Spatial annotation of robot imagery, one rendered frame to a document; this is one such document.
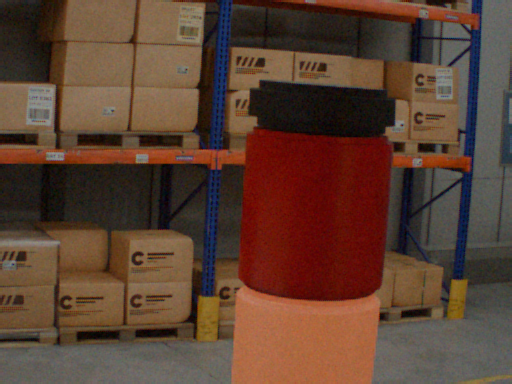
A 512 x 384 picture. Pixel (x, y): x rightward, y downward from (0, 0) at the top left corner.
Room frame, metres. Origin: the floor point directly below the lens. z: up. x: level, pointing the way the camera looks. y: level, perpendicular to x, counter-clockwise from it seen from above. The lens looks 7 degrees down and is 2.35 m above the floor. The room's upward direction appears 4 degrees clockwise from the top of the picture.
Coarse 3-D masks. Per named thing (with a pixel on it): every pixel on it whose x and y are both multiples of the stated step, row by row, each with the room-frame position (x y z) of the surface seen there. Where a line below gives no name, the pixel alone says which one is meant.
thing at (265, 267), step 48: (288, 144) 0.33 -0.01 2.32; (336, 144) 0.33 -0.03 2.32; (384, 144) 0.34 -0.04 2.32; (288, 192) 0.33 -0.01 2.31; (336, 192) 0.33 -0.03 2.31; (384, 192) 0.34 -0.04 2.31; (240, 240) 0.35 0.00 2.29; (288, 240) 0.33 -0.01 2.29; (336, 240) 0.33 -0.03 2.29; (384, 240) 0.34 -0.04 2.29; (288, 288) 0.33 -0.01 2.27; (336, 288) 0.33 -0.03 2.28
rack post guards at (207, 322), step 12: (456, 288) 9.67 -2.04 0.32; (204, 300) 8.42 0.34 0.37; (216, 300) 8.47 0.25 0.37; (456, 300) 9.68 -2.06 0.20; (204, 312) 8.42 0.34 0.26; (216, 312) 8.47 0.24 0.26; (456, 312) 9.68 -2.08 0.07; (204, 324) 8.42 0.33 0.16; (216, 324) 8.47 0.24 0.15; (204, 336) 8.42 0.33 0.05; (216, 336) 8.49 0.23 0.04
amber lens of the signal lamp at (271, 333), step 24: (240, 312) 0.34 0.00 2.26; (264, 312) 0.33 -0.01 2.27; (288, 312) 0.33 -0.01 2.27; (312, 312) 0.33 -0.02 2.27; (336, 312) 0.33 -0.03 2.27; (360, 312) 0.33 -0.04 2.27; (240, 336) 0.34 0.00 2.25; (264, 336) 0.33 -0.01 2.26; (288, 336) 0.33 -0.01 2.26; (312, 336) 0.33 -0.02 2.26; (336, 336) 0.33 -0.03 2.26; (360, 336) 0.33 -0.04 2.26; (240, 360) 0.34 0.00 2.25; (264, 360) 0.33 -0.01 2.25; (288, 360) 0.33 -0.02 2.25; (312, 360) 0.33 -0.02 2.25; (336, 360) 0.33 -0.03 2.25; (360, 360) 0.33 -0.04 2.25
